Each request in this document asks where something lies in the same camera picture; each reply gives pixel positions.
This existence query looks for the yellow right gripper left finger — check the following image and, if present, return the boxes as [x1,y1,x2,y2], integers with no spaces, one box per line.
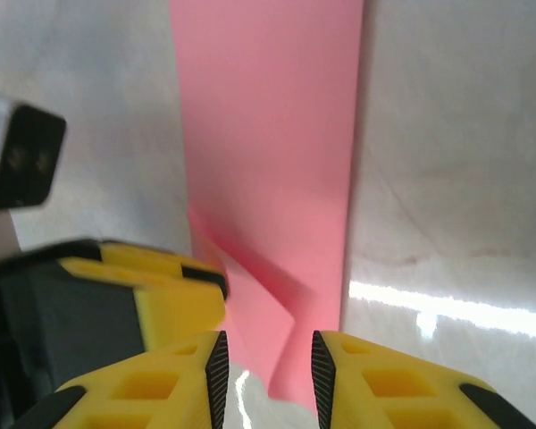
[8,330,230,429]

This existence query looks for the pink square paper sheet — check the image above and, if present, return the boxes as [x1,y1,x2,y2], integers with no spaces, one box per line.
[167,0,371,415]

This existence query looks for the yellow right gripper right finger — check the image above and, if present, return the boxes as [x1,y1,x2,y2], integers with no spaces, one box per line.
[311,329,536,429]

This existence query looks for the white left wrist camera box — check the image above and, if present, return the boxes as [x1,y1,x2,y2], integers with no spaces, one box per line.
[0,87,68,211]

